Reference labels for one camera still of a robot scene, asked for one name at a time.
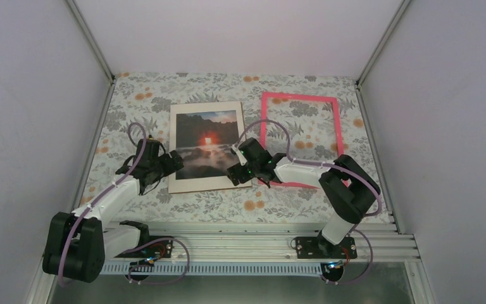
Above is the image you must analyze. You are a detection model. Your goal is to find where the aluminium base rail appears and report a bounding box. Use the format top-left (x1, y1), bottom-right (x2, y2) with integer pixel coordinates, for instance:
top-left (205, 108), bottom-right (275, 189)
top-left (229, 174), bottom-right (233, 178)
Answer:
top-left (41, 222), bottom-right (422, 278)

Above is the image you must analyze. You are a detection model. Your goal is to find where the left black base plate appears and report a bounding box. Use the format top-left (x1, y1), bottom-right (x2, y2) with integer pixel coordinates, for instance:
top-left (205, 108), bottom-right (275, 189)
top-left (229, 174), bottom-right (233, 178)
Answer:
top-left (116, 236), bottom-right (173, 261)

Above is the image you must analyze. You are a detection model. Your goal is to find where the sunset photo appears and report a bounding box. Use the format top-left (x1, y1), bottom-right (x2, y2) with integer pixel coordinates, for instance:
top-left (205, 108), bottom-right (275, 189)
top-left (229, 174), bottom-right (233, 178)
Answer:
top-left (175, 110), bottom-right (239, 180)

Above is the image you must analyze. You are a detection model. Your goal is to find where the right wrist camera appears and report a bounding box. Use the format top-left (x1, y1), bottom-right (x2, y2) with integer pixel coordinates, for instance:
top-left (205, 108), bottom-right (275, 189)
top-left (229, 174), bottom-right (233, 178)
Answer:
top-left (231, 144), bottom-right (247, 165)

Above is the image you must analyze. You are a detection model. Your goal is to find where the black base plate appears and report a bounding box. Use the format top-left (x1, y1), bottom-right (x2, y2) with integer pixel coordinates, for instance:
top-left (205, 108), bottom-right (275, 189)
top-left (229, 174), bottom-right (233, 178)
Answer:
top-left (116, 236), bottom-right (173, 261)
top-left (290, 236), bottom-right (358, 260)

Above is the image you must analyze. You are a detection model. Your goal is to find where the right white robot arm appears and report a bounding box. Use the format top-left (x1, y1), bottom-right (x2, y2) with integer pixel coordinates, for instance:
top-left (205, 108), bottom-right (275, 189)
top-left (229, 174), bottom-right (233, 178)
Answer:
top-left (227, 138), bottom-right (381, 258)

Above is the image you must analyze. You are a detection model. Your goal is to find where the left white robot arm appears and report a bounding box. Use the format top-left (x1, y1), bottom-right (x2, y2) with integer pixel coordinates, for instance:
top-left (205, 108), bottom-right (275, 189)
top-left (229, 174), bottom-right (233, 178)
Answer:
top-left (42, 138), bottom-right (184, 282)

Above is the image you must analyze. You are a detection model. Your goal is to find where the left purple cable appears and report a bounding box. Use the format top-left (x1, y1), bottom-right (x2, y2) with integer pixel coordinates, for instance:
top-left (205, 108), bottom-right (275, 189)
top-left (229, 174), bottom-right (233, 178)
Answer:
top-left (56, 122), bottom-right (190, 288)

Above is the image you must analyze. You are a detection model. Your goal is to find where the floral patterned table mat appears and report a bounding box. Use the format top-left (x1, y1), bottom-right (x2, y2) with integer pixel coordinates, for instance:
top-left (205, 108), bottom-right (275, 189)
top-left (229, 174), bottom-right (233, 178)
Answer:
top-left (81, 72), bottom-right (378, 224)

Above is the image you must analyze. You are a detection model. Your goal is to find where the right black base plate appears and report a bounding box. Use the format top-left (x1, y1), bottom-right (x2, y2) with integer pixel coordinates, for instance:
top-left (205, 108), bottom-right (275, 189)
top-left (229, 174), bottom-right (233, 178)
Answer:
top-left (290, 236), bottom-right (358, 260)

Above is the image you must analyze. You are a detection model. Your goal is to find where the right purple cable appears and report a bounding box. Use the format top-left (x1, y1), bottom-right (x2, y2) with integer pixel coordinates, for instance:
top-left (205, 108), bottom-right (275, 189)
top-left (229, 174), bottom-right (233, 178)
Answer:
top-left (232, 119), bottom-right (383, 286)

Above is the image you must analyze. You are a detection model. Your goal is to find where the pink picture frame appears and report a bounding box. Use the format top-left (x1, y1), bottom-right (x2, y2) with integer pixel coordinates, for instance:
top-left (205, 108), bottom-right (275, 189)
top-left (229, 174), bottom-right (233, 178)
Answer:
top-left (259, 92), bottom-right (344, 188)

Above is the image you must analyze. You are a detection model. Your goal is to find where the purple cable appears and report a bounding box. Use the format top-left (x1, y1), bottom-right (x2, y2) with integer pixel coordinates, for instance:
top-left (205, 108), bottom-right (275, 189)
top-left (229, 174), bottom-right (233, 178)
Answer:
top-left (56, 122), bottom-right (190, 288)
top-left (232, 119), bottom-right (383, 286)

